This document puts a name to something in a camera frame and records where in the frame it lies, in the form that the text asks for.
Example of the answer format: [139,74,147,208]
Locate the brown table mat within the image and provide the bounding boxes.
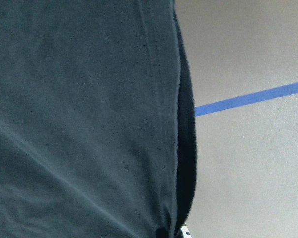
[176,0,298,238]

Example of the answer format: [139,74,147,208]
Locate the black printed t-shirt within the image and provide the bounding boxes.
[0,0,197,238]

